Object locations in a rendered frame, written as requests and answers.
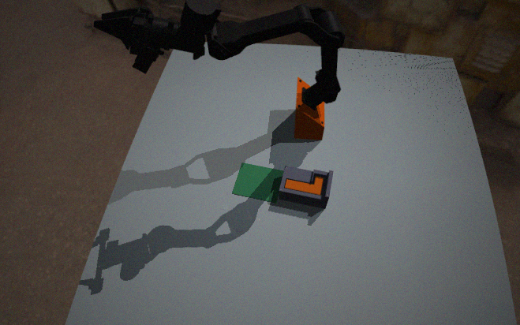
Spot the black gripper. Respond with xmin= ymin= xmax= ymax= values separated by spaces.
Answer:
xmin=94 ymin=6 xmax=178 ymax=55

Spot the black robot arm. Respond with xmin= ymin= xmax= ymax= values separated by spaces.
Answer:
xmin=133 ymin=0 xmax=345 ymax=110

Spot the orange l-shaped part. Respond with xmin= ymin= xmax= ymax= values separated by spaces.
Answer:
xmin=285 ymin=177 xmax=323 ymax=196

